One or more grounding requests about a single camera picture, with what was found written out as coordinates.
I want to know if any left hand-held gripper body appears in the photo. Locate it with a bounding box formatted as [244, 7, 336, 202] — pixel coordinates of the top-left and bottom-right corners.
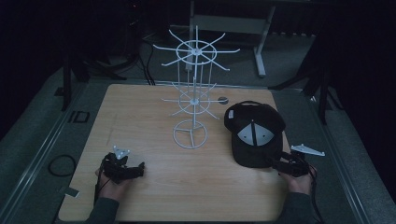
[100, 145, 132, 185]

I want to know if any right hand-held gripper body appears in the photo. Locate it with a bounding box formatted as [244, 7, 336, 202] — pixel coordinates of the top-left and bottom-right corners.
[279, 143, 326, 178]

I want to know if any black baseball cap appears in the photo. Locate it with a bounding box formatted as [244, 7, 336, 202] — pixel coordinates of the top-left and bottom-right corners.
[223, 100, 287, 169]

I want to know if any person's right hand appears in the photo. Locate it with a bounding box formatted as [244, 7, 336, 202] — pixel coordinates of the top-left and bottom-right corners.
[278, 165, 318, 196]

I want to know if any person's left hand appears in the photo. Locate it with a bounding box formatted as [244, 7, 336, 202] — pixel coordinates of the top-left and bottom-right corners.
[94, 167, 133, 203]

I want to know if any grey tape piece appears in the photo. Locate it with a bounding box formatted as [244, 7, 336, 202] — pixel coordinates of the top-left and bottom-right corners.
[57, 186, 81, 199]

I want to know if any black metal stand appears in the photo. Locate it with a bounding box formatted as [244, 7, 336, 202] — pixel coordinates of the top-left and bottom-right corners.
[269, 59, 345, 126]
[54, 46, 129, 112]

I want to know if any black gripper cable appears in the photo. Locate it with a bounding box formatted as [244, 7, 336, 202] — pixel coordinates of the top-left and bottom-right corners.
[92, 172, 106, 204]
[306, 161, 326, 224]

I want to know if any black floor bracket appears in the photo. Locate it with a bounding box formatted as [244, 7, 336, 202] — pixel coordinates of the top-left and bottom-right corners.
[67, 110, 92, 124]

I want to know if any black cable loop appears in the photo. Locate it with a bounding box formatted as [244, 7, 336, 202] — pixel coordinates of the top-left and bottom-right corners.
[47, 154, 78, 178]

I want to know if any white wire display rack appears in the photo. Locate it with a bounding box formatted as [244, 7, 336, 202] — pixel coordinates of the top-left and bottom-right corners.
[151, 24, 242, 150]

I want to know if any white metal desk frame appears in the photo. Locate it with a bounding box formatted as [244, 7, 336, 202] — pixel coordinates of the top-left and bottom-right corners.
[185, 0, 277, 78]

